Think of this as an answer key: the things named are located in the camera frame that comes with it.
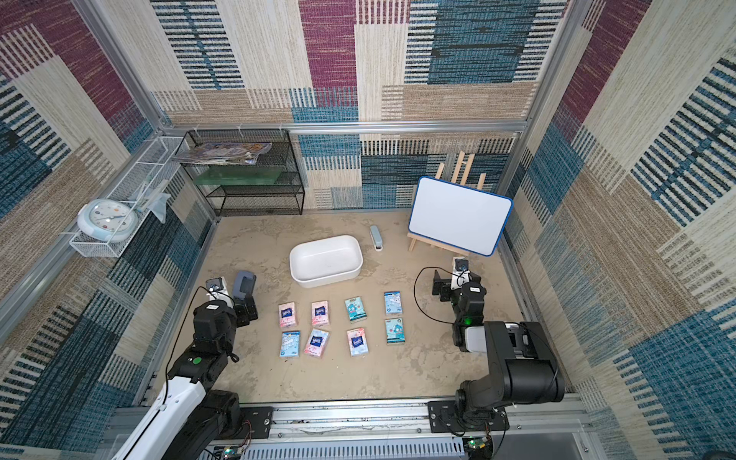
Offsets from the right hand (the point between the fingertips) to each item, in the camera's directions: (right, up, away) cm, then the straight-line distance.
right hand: (454, 267), depth 91 cm
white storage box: (-42, +1, +16) cm, 45 cm away
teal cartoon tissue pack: (-31, -13, 0) cm, 34 cm away
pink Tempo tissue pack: (-52, -14, -1) cm, 54 cm away
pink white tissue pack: (-30, -21, -6) cm, 37 cm away
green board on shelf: (-69, +29, +3) cm, 75 cm away
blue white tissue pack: (-49, -22, -7) cm, 54 cm away
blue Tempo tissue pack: (-42, -21, -6) cm, 47 cm away
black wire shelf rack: (-66, +30, +24) cm, 77 cm away
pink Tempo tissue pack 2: (-42, -15, -2) cm, 44 cm away
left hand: (-65, -7, -10) cm, 66 cm away
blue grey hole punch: (-68, -6, +5) cm, 69 cm away
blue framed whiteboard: (+1, +16, -2) cm, 16 cm away
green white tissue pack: (-19, -19, -4) cm, 27 cm away
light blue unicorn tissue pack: (-19, -11, +1) cm, 22 cm away
